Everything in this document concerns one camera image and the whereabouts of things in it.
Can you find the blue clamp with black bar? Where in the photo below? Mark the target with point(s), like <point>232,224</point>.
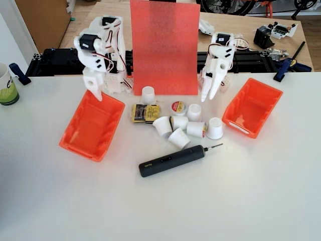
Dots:
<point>282,70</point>

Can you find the orange stand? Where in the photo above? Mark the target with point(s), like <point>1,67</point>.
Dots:
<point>269,7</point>

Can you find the blue lid coffee pod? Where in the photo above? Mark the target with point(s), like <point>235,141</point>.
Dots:
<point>180,123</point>

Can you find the red lid coffee pod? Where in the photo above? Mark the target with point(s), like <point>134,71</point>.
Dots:
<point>178,108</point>

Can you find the silver metal clamp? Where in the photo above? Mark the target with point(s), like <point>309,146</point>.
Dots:
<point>276,54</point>

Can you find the dark grey electric screwdriver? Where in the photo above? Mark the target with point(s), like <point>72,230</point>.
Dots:
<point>165,162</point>

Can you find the black aluminium rail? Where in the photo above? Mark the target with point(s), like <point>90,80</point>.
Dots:
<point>260,64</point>

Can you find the orange plastic bin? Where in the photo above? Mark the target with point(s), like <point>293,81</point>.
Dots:
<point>90,125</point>

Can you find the white coffee pod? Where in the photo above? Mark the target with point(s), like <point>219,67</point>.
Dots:
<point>214,128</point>
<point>195,129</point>
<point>163,125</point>
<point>194,111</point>
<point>148,94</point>
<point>178,138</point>

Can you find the black bicycle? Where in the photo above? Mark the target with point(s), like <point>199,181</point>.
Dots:
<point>225,6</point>

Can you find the red foam sheet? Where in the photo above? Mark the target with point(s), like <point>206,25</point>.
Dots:
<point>155,37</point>

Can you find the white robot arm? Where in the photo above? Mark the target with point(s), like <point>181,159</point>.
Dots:
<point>217,51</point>
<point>86,59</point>

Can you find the white and green mug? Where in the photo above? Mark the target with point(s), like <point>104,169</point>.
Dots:
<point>7,82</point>

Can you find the white device with circuit board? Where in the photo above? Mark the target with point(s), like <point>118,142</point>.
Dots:
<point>281,31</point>

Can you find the orange bin with white label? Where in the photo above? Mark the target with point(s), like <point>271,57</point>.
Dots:
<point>253,110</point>

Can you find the black printed part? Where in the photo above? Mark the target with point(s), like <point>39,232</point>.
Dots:
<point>262,39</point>

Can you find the yellow and black packet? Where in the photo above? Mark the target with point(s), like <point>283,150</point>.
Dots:
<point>148,113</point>

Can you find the small green object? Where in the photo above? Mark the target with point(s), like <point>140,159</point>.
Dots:
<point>72,19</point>

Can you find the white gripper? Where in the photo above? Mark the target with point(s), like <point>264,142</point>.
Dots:
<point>92,82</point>
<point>218,69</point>

